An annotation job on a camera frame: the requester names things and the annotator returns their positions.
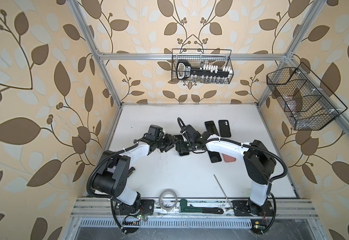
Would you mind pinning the black socket set holder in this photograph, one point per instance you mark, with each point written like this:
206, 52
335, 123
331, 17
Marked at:
204, 73

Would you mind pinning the pink phone case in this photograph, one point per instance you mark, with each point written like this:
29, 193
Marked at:
228, 159

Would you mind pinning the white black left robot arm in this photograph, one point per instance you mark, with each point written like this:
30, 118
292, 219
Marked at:
109, 178

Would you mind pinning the thin metal rod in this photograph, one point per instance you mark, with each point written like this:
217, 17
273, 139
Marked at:
227, 199

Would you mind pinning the black wire basket right wall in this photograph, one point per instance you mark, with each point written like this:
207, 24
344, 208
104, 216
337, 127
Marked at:
307, 101

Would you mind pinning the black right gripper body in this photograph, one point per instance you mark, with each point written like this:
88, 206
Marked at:
191, 144

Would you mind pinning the black phone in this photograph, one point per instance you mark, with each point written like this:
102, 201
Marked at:
211, 128
181, 146

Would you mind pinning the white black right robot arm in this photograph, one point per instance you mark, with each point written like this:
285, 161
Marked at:
262, 166

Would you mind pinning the clear tape roll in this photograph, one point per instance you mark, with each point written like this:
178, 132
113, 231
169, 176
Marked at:
168, 200

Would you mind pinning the black wire basket back wall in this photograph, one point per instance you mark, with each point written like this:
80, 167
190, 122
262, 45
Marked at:
217, 57

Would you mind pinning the green black pipe wrench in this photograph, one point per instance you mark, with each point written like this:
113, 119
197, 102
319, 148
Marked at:
188, 208

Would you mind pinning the black wire basket wall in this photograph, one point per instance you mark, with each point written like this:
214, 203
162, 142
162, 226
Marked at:
307, 101
217, 57

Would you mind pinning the black phone case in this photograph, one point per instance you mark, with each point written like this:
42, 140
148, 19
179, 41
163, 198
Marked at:
224, 128

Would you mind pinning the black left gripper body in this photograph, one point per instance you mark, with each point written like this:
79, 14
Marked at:
168, 142

